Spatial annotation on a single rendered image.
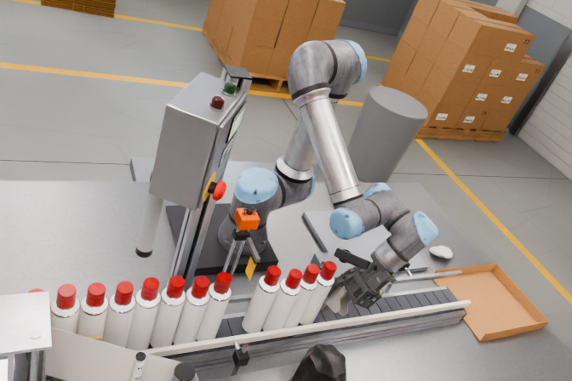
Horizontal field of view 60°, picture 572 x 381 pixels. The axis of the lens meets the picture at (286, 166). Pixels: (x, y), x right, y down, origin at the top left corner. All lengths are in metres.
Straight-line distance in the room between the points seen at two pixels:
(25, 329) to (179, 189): 0.32
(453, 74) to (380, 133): 1.30
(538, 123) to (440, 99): 1.60
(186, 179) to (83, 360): 0.39
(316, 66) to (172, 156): 0.46
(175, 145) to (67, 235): 0.70
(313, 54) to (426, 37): 3.78
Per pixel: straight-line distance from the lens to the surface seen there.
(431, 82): 4.81
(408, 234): 1.24
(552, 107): 5.94
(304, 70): 1.19
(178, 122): 0.85
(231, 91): 0.91
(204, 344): 1.21
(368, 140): 3.62
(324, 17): 4.54
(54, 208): 1.59
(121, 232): 1.53
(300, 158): 1.42
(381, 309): 1.52
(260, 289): 1.19
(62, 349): 1.06
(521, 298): 1.97
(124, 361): 1.02
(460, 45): 4.65
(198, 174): 0.88
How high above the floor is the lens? 1.88
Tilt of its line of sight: 32 degrees down
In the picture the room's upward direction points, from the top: 21 degrees clockwise
